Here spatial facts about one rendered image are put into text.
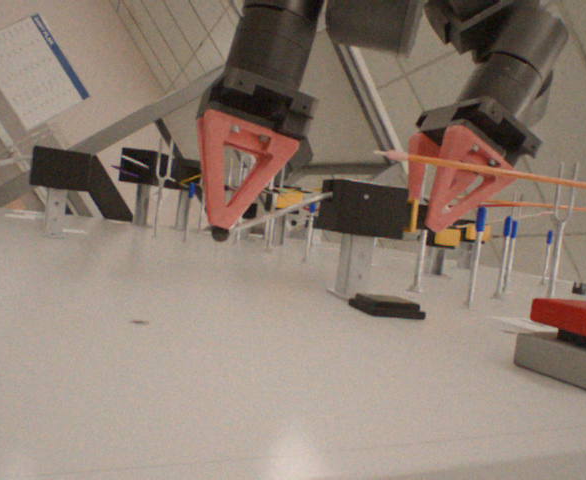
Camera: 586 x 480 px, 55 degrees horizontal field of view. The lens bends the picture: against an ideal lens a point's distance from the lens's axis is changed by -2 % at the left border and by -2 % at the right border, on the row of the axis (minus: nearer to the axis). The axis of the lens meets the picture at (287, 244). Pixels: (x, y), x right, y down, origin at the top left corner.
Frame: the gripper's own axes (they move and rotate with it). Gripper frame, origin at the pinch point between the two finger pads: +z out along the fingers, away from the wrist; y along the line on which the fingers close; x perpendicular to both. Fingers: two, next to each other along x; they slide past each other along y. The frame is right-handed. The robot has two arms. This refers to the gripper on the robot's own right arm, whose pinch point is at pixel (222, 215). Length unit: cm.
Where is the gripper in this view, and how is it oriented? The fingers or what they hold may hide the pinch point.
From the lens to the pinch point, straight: 42.2
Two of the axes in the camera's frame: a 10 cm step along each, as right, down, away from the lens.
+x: -9.1, -2.7, -3.2
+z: -2.8, 9.6, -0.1
